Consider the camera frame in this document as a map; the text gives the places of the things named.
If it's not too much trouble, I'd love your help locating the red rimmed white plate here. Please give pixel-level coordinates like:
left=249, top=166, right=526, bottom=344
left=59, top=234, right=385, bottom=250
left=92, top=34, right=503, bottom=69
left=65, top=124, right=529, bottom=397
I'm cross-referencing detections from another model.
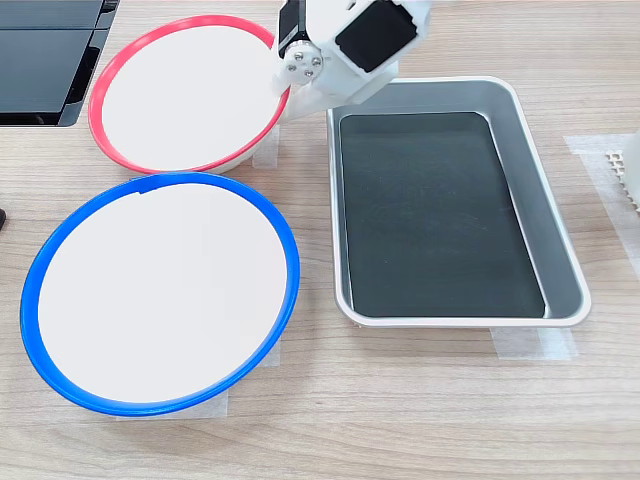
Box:
left=88, top=14, right=292, bottom=175

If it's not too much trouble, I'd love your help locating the translucent tape strip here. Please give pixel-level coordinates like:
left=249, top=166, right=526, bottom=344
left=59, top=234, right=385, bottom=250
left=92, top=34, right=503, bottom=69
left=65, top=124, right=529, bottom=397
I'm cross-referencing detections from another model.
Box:
left=256, top=337, right=282, bottom=369
left=491, top=327, right=580, bottom=361
left=251, top=123, right=282, bottom=170

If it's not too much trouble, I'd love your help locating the black tray mat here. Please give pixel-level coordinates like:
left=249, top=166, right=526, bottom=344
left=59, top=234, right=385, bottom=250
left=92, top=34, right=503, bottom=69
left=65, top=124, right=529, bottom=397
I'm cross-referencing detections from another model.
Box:
left=338, top=111, right=547, bottom=320

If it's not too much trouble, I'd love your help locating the blue rimmed white plate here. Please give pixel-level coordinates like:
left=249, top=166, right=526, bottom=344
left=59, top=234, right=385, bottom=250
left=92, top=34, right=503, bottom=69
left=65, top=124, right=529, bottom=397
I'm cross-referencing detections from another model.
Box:
left=19, top=171, right=301, bottom=417

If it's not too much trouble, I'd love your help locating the steel tray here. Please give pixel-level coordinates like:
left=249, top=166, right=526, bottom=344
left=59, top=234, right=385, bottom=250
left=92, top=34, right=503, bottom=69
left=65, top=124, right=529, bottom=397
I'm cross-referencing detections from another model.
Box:
left=325, top=75, right=593, bottom=330

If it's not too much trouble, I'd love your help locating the black glossy panel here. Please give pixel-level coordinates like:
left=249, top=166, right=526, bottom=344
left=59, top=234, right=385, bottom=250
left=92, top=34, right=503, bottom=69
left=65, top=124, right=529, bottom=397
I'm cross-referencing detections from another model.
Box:
left=0, top=27, right=109, bottom=128
left=0, top=0, right=121, bottom=32

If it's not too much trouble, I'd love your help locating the pale perforated base plate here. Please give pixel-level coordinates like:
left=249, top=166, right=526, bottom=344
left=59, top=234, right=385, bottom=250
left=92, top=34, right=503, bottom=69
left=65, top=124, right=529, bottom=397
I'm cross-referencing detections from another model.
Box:
left=604, top=149, right=640, bottom=215

